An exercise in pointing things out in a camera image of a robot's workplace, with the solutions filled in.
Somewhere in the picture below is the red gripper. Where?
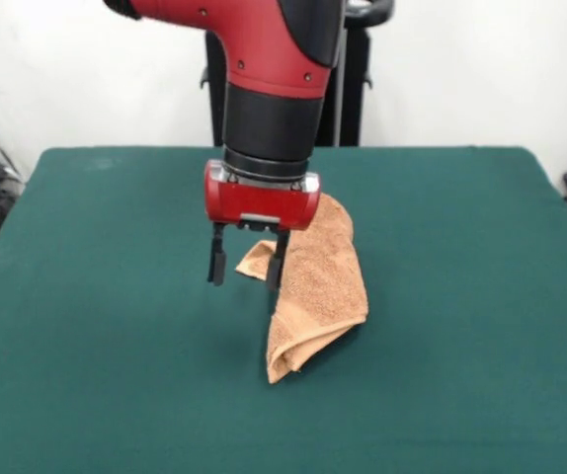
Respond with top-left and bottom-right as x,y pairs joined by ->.
202,160 -> 323,292

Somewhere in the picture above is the tan terry towel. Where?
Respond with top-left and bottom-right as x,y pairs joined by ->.
235,193 -> 369,385

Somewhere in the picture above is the dark green table cloth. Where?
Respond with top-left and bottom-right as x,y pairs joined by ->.
0,145 -> 567,474

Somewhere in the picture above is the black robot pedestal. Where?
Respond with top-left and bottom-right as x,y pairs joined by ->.
199,0 -> 394,148

